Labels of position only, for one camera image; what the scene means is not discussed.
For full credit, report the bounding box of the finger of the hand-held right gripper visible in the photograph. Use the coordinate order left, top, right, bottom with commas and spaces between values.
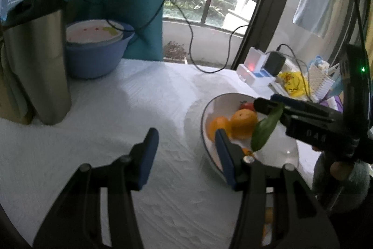
253, 98, 336, 125
270, 93, 342, 115

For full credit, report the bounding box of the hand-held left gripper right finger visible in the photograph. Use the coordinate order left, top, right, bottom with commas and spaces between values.
215, 129, 340, 249

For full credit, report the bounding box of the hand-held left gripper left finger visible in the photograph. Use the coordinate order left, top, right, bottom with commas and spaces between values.
33, 128, 159, 249

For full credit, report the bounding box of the small orange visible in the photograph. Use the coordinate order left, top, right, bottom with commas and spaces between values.
208, 116, 232, 142

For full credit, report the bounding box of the large orange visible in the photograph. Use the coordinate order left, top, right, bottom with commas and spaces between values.
230, 109, 259, 140

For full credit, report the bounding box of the red tomato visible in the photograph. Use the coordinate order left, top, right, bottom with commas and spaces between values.
239, 101, 256, 112

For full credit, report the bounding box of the white bowl with blue rim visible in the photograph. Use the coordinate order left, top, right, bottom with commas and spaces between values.
200, 93, 300, 180

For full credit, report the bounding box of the person's right hand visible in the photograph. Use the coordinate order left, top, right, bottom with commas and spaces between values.
330, 161, 354, 181

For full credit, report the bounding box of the yellow plastic bag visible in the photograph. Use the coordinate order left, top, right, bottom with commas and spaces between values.
276, 71, 310, 98

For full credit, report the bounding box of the white perforated basket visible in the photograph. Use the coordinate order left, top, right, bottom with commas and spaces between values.
307, 56, 335, 101

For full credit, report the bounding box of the black power adapter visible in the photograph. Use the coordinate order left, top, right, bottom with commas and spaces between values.
264, 51, 286, 75

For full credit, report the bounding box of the white power strip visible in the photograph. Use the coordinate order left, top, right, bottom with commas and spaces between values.
236, 47, 298, 85

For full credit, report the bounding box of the hanging light blue towel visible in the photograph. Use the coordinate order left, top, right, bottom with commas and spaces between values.
292, 0, 335, 39

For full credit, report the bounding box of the blue plastic basin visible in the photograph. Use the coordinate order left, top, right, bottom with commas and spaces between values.
65, 21, 136, 80

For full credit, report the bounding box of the white round plate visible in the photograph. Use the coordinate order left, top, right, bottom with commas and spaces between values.
66, 20, 124, 44

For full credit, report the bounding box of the stainless steel container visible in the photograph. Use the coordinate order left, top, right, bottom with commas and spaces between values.
0, 0, 72, 126

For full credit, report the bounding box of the teal curtain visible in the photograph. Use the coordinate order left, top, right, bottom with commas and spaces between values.
57, 0, 171, 62

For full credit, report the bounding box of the dark window frame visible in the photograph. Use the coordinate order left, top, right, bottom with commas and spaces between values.
231, 0, 300, 70

